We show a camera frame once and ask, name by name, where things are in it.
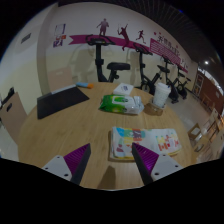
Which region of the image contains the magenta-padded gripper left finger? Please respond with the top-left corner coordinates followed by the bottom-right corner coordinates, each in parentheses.
top-left (42, 143), bottom-right (92, 186)

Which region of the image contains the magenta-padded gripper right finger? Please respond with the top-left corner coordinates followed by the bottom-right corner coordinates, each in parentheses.
top-left (131, 142), bottom-right (184, 186)

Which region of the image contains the brown cup holder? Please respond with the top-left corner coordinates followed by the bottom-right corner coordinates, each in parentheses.
top-left (143, 99), bottom-right (165, 117)

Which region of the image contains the green wet wipes pack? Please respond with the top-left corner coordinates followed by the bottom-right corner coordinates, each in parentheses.
top-left (98, 94), bottom-right (145, 116)

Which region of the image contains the black tablet case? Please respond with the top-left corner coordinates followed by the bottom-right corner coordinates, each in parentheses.
top-left (36, 84), bottom-right (90, 120)

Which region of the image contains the group of wooden chairs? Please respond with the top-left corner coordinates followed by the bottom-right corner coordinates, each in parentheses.
top-left (186, 106), bottom-right (224, 164)

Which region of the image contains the black exercise bike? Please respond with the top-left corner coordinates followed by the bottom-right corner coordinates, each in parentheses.
top-left (133, 42), bottom-right (164, 96)
top-left (156, 54), bottom-right (181, 104)
top-left (174, 64), bottom-right (193, 100)
top-left (85, 34), bottom-right (132, 83)

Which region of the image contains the small white box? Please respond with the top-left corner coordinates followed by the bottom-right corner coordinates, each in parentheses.
top-left (112, 82), bottom-right (135, 97)

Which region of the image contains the blue and orange tube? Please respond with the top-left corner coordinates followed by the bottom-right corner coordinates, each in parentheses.
top-left (75, 81), bottom-right (95, 89)

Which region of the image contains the light wooden chair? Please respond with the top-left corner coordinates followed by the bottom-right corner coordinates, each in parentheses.
top-left (47, 67), bottom-right (75, 93)
top-left (0, 92), bottom-right (28, 146)

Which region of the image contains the black chair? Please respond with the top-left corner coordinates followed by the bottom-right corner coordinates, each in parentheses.
top-left (0, 87), bottom-right (16, 109)

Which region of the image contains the wall poster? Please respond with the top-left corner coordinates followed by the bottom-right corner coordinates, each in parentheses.
top-left (53, 23), bottom-right (67, 48)

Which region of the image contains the grey wall plate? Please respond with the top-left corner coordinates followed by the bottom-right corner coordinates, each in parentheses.
top-left (20, 32), bottom-right (33, 44)

